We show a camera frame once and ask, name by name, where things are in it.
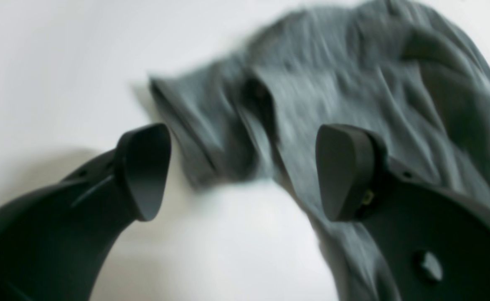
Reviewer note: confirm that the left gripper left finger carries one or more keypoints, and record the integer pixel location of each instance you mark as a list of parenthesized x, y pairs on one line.
[(55, 240)]

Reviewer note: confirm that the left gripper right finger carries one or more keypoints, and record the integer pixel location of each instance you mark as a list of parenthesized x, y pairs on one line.
[(436, 242)]

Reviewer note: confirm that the grey t-shirt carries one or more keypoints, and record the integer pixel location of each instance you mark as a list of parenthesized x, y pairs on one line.
[(394, 67)]

